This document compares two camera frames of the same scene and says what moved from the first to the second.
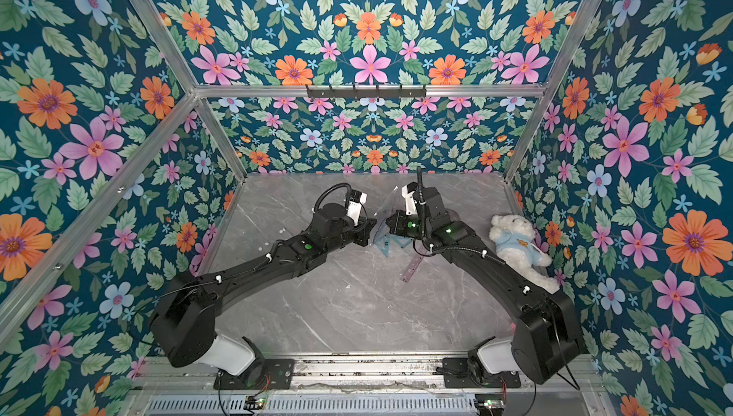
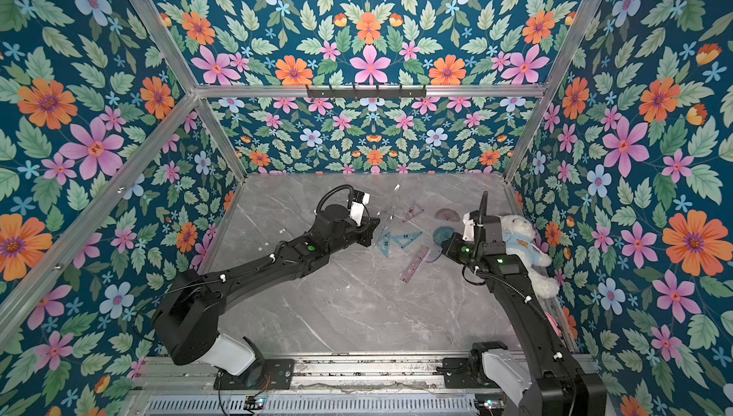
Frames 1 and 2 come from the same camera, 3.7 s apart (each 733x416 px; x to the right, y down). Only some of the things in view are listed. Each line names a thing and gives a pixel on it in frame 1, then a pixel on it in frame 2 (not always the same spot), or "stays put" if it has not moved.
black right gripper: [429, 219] → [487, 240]
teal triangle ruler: [384, 242] stays put
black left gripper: [363, 230] stays put
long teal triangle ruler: [403, 241] stays put
